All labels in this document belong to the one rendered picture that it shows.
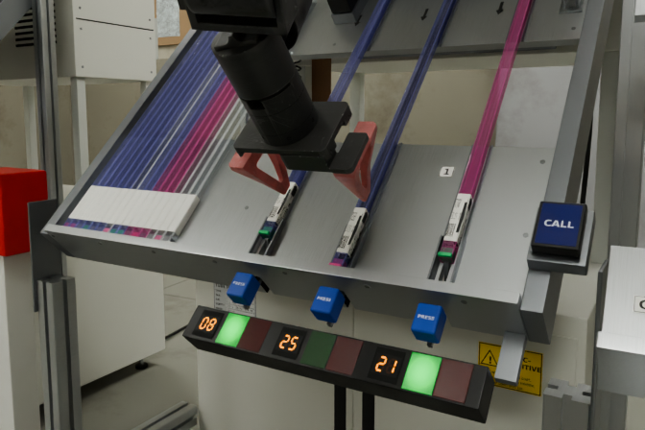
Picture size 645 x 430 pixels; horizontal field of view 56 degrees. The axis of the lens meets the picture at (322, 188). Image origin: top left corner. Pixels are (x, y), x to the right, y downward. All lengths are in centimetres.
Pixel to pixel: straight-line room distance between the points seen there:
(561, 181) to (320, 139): 25
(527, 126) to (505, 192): 265
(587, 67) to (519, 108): 257
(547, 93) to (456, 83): 61
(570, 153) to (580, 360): 35
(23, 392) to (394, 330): 81
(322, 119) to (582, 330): 50
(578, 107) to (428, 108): 304
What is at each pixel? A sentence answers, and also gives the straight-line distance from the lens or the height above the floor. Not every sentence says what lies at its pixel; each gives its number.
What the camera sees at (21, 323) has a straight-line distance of 141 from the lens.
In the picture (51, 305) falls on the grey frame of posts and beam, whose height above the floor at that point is 61.
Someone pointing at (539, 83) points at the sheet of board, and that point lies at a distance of 334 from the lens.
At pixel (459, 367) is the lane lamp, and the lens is 58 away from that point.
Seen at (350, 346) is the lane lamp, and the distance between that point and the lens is 62.
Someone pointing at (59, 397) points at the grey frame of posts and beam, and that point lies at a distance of 106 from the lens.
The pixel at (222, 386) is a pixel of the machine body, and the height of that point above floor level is 38.
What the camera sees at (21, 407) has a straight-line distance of 146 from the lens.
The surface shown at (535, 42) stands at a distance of 84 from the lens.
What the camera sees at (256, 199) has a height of 78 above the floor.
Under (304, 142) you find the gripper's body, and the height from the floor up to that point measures 87.
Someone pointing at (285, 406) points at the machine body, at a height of 37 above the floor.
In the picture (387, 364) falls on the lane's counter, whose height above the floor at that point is 66.
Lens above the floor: 89
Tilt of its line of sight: 7 degrees down
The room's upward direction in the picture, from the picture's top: straight up
